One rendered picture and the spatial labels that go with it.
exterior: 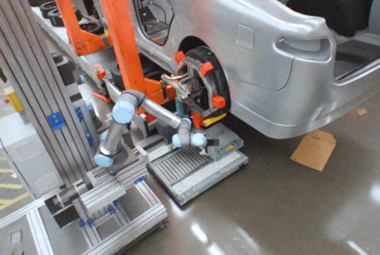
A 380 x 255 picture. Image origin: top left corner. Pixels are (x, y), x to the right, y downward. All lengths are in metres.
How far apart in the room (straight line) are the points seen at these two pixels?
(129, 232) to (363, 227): 1.82
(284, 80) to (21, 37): 1.50
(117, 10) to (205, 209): 1.86
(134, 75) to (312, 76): 1.59
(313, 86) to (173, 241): 1.62
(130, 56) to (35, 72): 1.09
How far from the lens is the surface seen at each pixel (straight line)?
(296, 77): 1.95
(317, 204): 2.93
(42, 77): 1.91
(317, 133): 3.55
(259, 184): 2.97
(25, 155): 2.06
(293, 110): 2.09
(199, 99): 2.92
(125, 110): 1.64
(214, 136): 3.10
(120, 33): 2.68
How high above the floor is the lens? 2.28
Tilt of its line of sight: 36 degrees down
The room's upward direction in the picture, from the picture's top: 8 degrees counter-clockwise
